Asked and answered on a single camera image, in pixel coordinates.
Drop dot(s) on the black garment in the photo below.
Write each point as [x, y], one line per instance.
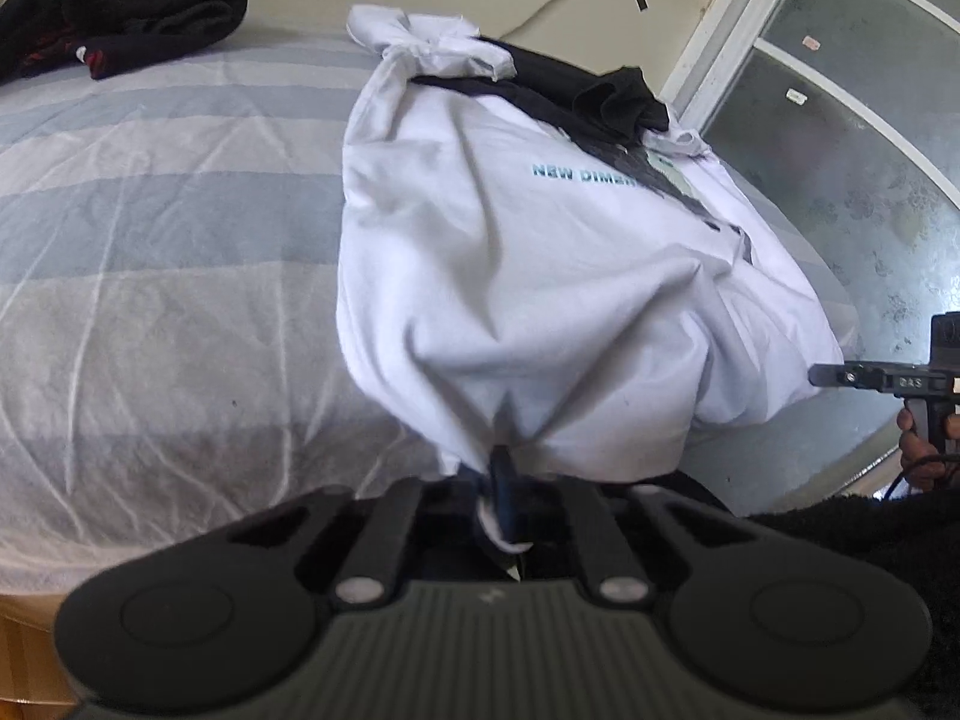
[585, 101]

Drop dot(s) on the white printed T-shirt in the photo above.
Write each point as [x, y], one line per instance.
[525, 277]

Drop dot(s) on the person's right hand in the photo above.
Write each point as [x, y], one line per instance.
[924, 457]

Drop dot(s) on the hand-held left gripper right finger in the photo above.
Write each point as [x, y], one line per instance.
[508, 502]

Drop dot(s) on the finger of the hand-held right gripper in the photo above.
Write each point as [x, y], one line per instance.
[851, 376]

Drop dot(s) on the frosted glass door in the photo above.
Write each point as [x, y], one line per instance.
[840, 165]

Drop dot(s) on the wooden bed frame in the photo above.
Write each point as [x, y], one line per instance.
[30, 660]

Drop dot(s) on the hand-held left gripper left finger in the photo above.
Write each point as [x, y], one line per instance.
[401, 514]

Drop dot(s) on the striped bed sheet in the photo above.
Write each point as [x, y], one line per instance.
[165, 277]

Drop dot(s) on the pile of black clothes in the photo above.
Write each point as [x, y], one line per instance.
[150, 15]

